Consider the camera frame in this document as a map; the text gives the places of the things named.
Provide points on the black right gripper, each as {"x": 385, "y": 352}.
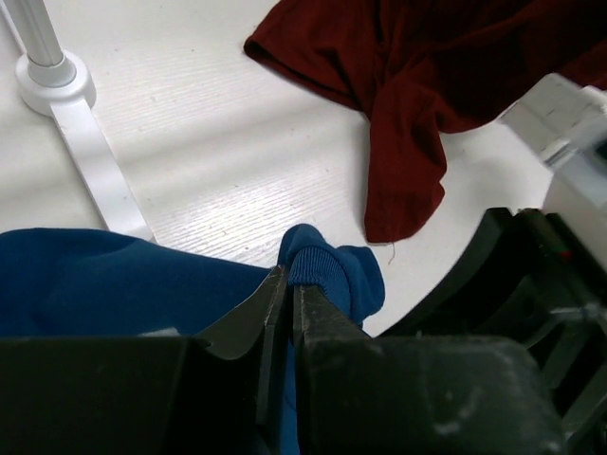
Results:
{"x": 527, "y": 276}

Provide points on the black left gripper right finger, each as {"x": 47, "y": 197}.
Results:
{"x": 358, "y": 394}

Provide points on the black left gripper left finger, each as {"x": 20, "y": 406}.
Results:
{"x": 218, "y": 392}

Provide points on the blue printed t-shirt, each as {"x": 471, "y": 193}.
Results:
{"x": 92, "y": 283}

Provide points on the dark red t-shirt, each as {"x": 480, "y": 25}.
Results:
{"x": 418, "y": 69}

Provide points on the white clothes rack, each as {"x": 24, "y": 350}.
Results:
{"x": 58, "y": 84}

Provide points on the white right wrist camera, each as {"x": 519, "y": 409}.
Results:
{"x": 564, "y": 125}

